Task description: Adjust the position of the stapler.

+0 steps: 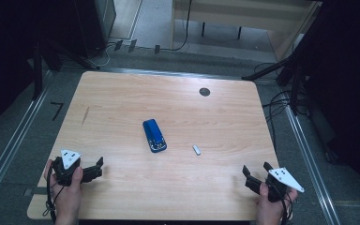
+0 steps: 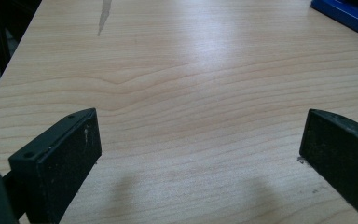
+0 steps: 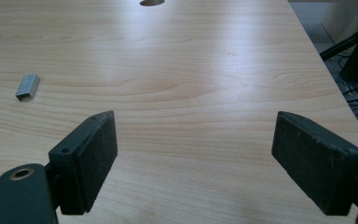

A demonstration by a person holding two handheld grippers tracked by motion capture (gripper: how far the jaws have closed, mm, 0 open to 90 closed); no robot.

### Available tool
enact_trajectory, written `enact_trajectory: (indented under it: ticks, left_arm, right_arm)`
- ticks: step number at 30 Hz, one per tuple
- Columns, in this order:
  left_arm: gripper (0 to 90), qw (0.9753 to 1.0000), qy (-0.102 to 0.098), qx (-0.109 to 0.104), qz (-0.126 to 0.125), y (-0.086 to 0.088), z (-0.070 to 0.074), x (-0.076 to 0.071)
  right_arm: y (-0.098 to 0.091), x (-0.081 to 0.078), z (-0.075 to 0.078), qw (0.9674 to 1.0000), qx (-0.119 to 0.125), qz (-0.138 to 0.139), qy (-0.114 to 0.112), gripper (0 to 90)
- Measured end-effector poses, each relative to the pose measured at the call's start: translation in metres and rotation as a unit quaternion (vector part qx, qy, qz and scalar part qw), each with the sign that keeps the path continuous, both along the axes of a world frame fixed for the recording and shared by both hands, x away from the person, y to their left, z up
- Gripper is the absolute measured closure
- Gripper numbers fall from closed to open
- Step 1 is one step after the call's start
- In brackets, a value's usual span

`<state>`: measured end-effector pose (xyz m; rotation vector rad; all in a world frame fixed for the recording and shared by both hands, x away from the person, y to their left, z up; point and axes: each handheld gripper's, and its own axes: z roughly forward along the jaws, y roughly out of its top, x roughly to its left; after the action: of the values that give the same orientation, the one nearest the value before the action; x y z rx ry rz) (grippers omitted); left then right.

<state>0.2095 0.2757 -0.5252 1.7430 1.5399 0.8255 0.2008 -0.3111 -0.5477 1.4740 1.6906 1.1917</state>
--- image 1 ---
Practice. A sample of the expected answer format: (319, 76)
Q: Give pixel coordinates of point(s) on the black metal stand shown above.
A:
(37, 72)
(264, 71)

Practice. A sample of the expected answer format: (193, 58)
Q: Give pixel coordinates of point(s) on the grey tape strip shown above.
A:
(39, 191)

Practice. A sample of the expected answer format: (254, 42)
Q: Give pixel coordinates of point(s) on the black floor tape mark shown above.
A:
(57, 112)

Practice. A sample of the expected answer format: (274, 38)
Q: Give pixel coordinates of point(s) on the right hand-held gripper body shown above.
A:
(286, 179)

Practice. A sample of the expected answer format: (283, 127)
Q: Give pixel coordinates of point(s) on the light wooden furniture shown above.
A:
(231, 12)

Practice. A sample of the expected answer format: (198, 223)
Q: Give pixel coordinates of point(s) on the person's right hand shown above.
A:
(268, 210)

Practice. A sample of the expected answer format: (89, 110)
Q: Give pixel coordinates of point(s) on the black cabinet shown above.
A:
(87, 25)

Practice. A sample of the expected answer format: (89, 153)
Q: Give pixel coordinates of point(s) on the dark curtain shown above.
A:
(6, 47)
(350, 78)

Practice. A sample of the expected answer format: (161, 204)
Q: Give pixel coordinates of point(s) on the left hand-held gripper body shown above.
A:
(69, 158)

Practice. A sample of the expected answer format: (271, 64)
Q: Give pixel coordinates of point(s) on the metal floor rail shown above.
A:
(168, 72)
(9, 153)
(309, 168)

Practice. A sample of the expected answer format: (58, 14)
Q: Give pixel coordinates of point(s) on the dark round table grommet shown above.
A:
(204, 92)

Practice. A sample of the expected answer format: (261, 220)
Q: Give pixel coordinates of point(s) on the person's left hand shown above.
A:
(65, 200)

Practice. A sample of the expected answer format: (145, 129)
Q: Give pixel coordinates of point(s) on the dark floor block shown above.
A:
(118, 45)
(132, 46)
(157, 49)

